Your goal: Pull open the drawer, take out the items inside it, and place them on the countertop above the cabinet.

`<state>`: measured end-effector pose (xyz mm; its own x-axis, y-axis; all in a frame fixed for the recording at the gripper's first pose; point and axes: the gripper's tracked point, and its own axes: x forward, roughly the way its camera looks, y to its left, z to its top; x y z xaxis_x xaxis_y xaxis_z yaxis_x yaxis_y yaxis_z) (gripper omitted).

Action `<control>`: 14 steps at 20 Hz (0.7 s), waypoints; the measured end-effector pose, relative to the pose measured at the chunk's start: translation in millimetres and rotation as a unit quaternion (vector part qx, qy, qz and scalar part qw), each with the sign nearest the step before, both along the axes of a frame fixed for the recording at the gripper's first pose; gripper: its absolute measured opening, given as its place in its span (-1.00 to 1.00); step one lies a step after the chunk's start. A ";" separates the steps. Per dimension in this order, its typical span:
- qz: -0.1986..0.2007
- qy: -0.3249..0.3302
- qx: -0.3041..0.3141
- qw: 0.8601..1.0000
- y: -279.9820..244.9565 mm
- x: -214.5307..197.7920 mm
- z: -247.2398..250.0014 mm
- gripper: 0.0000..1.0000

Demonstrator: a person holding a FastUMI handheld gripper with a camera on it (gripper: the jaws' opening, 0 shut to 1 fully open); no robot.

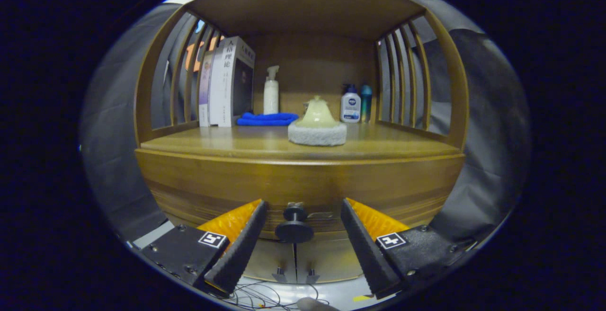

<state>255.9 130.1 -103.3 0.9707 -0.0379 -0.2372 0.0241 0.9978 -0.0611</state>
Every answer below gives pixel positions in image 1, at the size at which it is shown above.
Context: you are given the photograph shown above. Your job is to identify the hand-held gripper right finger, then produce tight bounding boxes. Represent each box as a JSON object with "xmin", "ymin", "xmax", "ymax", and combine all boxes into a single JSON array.
[{"xmin": 341, "ymin": 197, "xmax": 476, "ymax": 301}]

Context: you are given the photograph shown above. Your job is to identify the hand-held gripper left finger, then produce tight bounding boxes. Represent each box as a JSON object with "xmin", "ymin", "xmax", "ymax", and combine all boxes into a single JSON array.
[{"xmin": 140, "ymin": 199, "xmax": 268, "ymax": 297}]

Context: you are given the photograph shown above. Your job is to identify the black drawer knob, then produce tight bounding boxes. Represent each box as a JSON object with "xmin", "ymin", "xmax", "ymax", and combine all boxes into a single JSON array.
[{"xmin": 275, "ymin": 202, "xmax": 315, "ymax": 244}]

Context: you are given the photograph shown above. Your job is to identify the wooden drawer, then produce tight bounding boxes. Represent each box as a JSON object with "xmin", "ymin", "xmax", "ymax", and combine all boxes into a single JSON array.
[{"xmin": 135, "ymin": 149, "xmax": 467, "ymax": 243}]

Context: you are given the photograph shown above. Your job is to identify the cream scrubber with white pad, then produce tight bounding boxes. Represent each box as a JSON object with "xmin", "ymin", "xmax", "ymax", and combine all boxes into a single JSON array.
[{"xmin": 288, "ymin": 95, "xmax": 348, "ymax": 147}]

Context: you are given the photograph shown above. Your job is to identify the wooden cabinet door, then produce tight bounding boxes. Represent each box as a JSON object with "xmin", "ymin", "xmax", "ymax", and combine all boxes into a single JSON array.
[
  {"xmin": 244, "ymin": 240, "xmax": 296, "ymax": 283},
  {"xmin": 296, "ymin": 240, "xmax": 367, "ymax": 283}
]

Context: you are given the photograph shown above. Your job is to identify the wooden countertop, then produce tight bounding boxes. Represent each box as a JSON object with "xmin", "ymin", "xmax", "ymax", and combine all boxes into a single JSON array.
[{"xmin": 141, "ymin": 122, "xmax": 461, "ymax": 160}]

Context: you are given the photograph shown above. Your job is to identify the brown wooden cabinet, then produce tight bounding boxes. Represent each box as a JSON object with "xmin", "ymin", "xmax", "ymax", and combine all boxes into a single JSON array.
[{"xmin": 134, "ymin": 0, "xmax": 469, "ymax": 284}]

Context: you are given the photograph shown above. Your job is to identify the folded blue cloth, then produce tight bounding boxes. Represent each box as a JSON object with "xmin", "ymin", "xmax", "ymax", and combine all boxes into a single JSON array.
[{"xmin": 236, "ymin": 112, "xmax": 300, "ymax": 127}]

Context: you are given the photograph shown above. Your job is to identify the white lotion bottle blue label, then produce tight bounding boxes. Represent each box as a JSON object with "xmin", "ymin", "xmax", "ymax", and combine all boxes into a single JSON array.
[{"xmin": 340, "ymin": 84, "xmax": 362, "ymax": 124}]

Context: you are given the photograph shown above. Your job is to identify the teal bottle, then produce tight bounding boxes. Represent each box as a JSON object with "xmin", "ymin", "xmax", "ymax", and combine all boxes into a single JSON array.
[{"xmin": 361, "ymin": 84, "xmax": 373, "ymax": 123}]

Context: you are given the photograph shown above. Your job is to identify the white spray bottle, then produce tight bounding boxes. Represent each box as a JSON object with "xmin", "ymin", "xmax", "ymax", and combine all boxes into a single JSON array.
[{"xmin": 263, "ymin": 65, "xmax": 280, "ymax": 115}]

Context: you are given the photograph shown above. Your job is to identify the thin purple book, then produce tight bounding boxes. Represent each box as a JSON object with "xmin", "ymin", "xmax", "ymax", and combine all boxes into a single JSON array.
[{"xmin": 199, "ymin": 51, "xmax": 216, "ymax": 127}]

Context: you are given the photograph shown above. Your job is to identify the thick white book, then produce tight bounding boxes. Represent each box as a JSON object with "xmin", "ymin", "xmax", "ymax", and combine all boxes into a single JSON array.
[{"xmin": 209, "ymin": 36, "xmax": 256, "ymax": 127}]

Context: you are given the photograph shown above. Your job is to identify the thin cables on floor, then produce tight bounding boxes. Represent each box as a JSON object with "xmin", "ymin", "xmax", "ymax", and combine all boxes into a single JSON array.
[{"xmin": 223, "ymin": 280, "xmax": 327, "ymax": 311}]

